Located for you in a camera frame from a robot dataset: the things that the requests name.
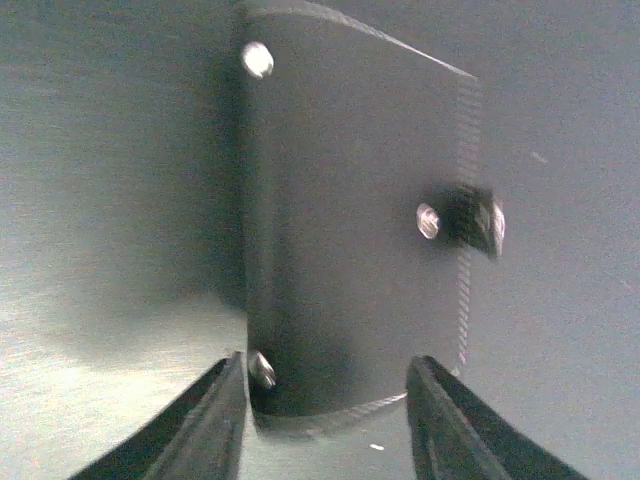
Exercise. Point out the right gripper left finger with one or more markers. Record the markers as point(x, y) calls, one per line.
point(197, 436)

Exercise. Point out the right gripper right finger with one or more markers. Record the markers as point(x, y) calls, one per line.
point(456, 435)

